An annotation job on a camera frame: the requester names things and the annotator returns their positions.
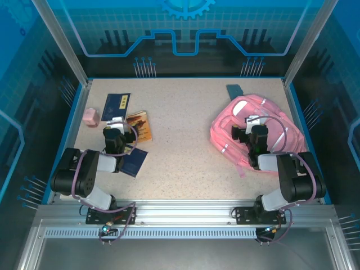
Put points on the grey metal shelf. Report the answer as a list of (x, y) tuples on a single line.
[(180, 256)]

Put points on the pink backpack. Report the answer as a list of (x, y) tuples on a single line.
[(225, 129)]

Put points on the small pink box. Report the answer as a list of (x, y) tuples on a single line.
[(90, 117)]

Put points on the grey-blue pouch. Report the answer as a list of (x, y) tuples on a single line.
[(234, 91)]

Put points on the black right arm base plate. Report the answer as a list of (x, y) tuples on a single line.
[(244, 215)]

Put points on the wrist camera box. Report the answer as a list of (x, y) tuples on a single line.
[(254, 121), (116, 125)]

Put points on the brown picture cover book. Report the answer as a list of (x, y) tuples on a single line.
[(142, 126)]

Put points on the aluminium frame post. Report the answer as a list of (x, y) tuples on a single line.
[(66, 47), (306, 47)]

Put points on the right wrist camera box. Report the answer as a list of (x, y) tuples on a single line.
[(254, 121)]

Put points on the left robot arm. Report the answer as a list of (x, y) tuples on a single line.
[(84, 174)]

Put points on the aluminium mounting rail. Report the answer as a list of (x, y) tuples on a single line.
[(182, 211)]

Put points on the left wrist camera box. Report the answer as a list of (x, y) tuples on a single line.
[(116, 125)]

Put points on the navy book with yellow label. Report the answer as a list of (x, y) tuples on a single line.
[(135, 163), (112, 107)]

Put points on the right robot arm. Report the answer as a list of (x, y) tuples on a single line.
[(292, 180)]

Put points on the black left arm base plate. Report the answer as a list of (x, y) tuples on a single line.
[(123, 216)]

